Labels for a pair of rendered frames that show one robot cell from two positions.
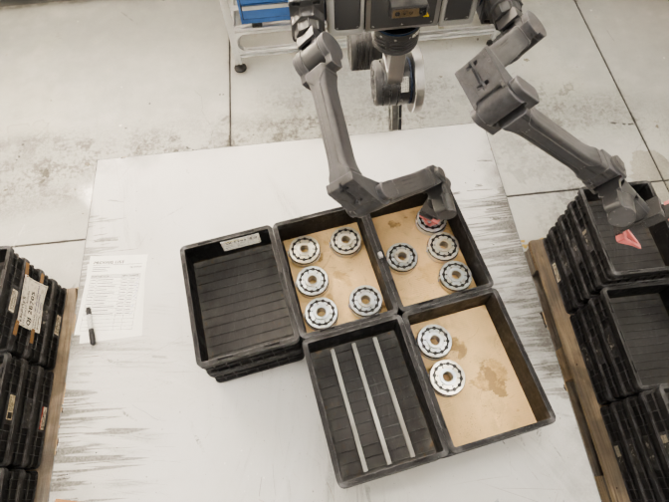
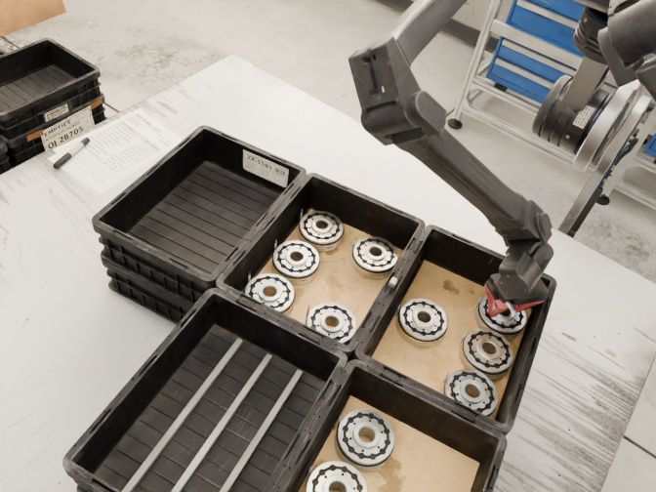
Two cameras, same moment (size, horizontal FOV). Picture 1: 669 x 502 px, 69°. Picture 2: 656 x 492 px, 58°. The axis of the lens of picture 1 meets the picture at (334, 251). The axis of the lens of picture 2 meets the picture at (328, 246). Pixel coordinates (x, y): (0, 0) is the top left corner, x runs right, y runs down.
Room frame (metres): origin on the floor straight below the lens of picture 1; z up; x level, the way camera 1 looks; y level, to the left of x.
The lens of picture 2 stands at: (-0.06, -0.42, 1.85)
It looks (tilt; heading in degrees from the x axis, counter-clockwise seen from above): 48 degrees down; 32
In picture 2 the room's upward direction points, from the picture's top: 10 degrees clockwise
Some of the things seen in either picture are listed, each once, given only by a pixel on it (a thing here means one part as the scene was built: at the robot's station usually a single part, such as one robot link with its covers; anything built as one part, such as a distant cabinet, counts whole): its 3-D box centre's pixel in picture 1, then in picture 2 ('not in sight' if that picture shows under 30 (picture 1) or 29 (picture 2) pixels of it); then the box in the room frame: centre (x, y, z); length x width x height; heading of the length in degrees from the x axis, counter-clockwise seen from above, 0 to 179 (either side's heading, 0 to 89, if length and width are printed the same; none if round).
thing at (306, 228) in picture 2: (304, 249); (321, 226); (0.74, 0.10, 0.86); 0.10 x 0.10 x 0.01
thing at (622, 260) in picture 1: (605, 251); not in sight; (0.90, -1.17, 0.37); 0.40 x 0.30 x 0.45; 3
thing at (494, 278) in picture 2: (437, 198); (522, 277); (0.83, -0.33, 0.98); 0.10 x 0.07 x 0.07; 146
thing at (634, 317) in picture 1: (635, 345); not in sight; (0.50, -1.20, 0.31); 0.40 x 0.30 x 0.34; 3
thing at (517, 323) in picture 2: (431, 218); (503, 312); (0.83, -0.33, 0.86); 0.10 x 0.10 x 0.01
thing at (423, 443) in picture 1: (370, 398); (218, 422); (0.25, -0.08, 0.87); 0.40 x 0.30 x 0.11; 13
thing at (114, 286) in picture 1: (111, 295); (118, 146); (0.68, 0.79, 0.70); 0.33 x 0.23 x 0.01; 3
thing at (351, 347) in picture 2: (333, 267); (327, 254); (0.64, 0.01, 0.92); 0.40 x 0.30 x 0.02; 13
